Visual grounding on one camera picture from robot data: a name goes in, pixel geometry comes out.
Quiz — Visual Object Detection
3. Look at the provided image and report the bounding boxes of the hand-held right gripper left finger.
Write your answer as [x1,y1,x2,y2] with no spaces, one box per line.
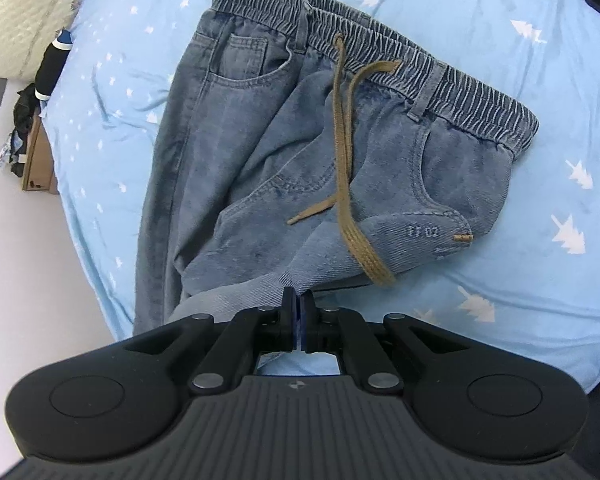
[121,286,298,394]

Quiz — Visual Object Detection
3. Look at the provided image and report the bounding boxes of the blue denim pants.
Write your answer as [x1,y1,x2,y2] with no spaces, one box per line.
[132,0,540,338]

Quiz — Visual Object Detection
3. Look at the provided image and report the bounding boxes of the brown cardboard box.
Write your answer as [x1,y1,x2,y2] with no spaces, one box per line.
[21,119,60,195]

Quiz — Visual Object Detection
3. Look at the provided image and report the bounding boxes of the dark clothes pile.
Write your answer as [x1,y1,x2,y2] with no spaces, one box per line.
[7,82,43,178]

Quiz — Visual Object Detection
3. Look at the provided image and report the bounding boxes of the blue tree-print duvet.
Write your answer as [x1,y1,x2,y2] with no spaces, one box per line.
[45,0,600,395]

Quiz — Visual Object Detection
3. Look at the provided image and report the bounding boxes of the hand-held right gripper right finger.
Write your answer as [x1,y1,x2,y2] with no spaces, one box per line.
[299,292,477,394]

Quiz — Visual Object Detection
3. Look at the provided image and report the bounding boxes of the black bottle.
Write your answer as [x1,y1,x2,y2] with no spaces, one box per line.
[34,29,74,103]

